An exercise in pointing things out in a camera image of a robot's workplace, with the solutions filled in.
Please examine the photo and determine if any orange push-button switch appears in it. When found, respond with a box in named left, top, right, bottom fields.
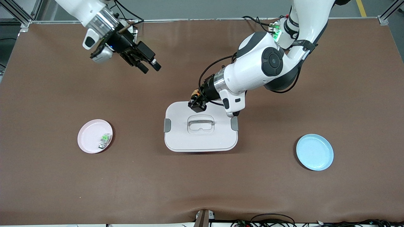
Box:
left=190, top=89, right=204, bottom=104

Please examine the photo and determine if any white lidded storage box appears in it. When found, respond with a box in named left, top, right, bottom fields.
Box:
left=164, top=101, right=239, bottom=153

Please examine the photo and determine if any pink round plate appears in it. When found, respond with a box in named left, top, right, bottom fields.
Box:
left=77, top=119, right=113, bottom=154

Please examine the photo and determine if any light blue round plate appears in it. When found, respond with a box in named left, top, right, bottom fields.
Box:
left=296, top=134, right=334, bottom=171

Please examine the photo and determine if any brown table cover mat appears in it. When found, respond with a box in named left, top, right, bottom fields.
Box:
left=0, top=19, right=404, bottom=225

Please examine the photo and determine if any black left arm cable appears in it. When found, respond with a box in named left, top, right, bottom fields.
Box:
left=198, top=54, right=240, bottom=107

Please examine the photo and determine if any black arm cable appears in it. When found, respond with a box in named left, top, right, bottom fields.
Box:
left=107, top=0, right=145, bottom=23
left=198, top=54, right=240, bottom=107

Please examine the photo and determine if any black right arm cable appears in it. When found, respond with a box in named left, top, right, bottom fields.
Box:
left=107, top=0, right=145, bottom=23

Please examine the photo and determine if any green push-button switch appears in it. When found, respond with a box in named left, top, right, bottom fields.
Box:
left=98, top=134, right=112, bottom=149

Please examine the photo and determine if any aluminium frame profile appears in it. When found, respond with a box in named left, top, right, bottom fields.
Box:
left=0, top=0, right=43, bottom=28
left=378, top=0, right=404, bottom=26

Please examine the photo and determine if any black cable loop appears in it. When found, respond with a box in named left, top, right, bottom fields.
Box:
left=250, top=213, right=296, bottom=227

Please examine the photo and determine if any black cable bundle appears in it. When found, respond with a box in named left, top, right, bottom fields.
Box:
left=297, top=218, right=404, bottom=227

